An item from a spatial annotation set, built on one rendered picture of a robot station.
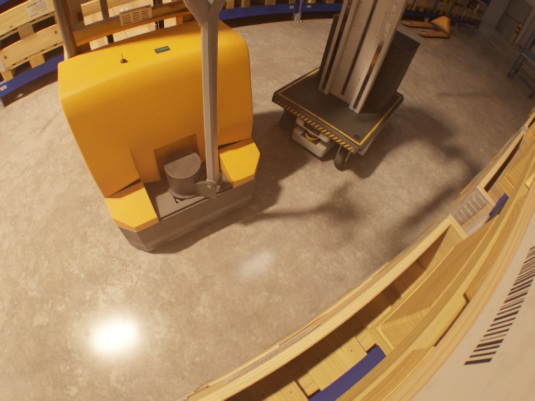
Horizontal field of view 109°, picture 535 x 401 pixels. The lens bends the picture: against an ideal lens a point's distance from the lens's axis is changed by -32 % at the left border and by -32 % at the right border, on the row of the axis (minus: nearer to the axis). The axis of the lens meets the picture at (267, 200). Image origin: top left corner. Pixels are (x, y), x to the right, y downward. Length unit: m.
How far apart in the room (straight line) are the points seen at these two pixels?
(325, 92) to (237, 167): 0.94
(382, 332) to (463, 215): 0.77
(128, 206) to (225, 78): 0.71
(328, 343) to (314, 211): 1.15
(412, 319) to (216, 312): 1.29
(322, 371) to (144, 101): 1.07
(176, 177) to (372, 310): 0.94
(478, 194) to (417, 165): 1.52
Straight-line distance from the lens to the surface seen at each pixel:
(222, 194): 1.41
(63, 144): 2.40
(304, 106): 1.87
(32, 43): 3.11
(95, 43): 2.07
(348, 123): 1.87
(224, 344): 1.44
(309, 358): 0.70
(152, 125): 1.20
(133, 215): 1.33
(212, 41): 0.84
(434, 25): 6.85
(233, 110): 1.32
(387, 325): 0.25
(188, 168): 1.28
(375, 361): 0.37
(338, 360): 0.72
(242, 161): 1.42
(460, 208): 1.00
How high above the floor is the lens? 1.43
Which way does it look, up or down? 57 degrees down
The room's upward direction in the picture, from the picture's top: 13 degrees clockwise
